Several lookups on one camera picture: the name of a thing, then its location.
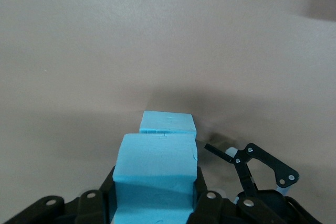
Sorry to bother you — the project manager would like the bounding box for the blue foam cube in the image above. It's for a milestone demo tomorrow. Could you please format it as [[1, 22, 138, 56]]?
[[138, 110, 197, 140], [112, 133, 198, 224]]

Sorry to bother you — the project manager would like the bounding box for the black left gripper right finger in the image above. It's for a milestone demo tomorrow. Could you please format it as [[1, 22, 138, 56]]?
[[188, 166, 289, 224]]

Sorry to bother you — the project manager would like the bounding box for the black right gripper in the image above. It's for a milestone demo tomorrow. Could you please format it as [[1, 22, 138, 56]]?
[[204, 142, 326, 224]]

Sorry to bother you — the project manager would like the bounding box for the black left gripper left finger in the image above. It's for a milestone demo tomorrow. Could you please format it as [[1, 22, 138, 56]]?
[[0, 165, 118, 224]]

